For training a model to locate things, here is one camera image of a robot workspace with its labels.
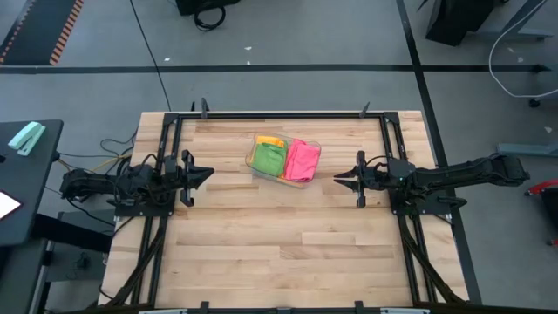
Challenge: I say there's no black side desk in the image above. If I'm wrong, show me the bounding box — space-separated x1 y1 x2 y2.
0 119 65 248

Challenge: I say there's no black cabinet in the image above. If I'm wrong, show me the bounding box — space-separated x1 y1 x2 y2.
425 0 509 47

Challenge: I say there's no white floor cable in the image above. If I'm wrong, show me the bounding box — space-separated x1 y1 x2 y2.
487 0 558 99

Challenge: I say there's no black mat orange striped edge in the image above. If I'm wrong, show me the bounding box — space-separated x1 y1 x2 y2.
0 0 85 66

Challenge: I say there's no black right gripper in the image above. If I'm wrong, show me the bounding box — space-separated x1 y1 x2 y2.
333 150 418 209

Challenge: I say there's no red chair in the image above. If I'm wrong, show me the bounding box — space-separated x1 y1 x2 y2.
525 177 558 248

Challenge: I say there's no pink microfiber towel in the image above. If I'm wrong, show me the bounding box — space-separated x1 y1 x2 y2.
282 138 322 183

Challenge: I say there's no black equipment box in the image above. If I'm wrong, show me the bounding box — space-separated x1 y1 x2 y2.
174 0 242 17

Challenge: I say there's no grey desk foot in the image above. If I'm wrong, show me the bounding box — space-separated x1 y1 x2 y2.
495 141 558 158

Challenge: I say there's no black looped floor cable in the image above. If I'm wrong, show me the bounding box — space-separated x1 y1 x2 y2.
99 129 137 159

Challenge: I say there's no mint green stapler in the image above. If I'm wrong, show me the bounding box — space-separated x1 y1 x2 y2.
7 120 47 157

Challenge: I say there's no yellow floor cable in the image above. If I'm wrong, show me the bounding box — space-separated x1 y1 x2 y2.
58 152 133 174

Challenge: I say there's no coiled black cable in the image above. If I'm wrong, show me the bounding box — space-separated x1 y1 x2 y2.
193 3 228 32

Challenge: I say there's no black desk base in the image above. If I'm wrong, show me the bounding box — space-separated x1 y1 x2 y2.
32 208 115 254

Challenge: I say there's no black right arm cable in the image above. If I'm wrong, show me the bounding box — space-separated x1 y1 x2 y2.
364 154 393 174

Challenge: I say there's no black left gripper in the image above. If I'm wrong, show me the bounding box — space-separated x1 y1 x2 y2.
163 149 215 208

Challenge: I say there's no clear plastic bin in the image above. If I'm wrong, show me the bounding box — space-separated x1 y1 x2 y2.
244 132 323 189

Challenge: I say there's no grey desk leg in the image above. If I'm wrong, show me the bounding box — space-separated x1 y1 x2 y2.
473 0 555 41

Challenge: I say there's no green microfiber towel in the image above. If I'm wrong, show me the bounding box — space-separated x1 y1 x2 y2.
251 142 289 178

